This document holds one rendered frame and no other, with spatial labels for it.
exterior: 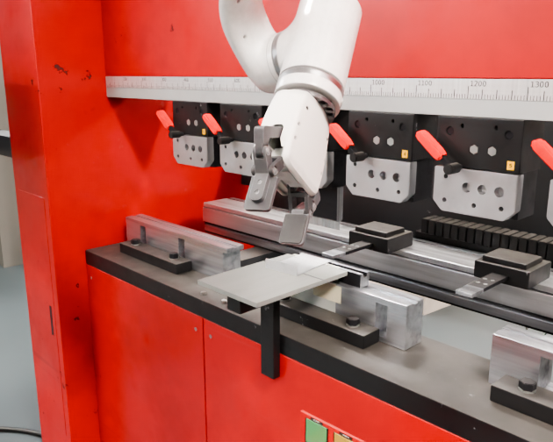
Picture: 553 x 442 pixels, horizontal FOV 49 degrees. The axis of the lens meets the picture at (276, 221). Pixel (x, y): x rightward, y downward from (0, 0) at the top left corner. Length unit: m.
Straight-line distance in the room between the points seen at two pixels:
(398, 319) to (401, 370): 0.11
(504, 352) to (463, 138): 0.38
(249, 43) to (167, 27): 0.86
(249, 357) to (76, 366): 0.83
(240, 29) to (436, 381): 0.70
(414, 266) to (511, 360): 0.45
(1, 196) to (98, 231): 2.87
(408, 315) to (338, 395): 0.21
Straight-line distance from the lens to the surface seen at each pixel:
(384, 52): 1.16
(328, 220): 1.32
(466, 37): 1.07
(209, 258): 1.63
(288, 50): 0.78
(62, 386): 2.12
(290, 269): 1.26
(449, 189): 1.09
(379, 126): 1.16
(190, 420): 1.69
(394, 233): 1.51
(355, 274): 1.29
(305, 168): 0.70
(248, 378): 1.42
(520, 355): 1.12
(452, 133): 1.08
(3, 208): 4.83
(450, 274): 1.45
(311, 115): 0.71
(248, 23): 0.82
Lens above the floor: 1.41
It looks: 14 degrees down
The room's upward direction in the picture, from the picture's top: straight up
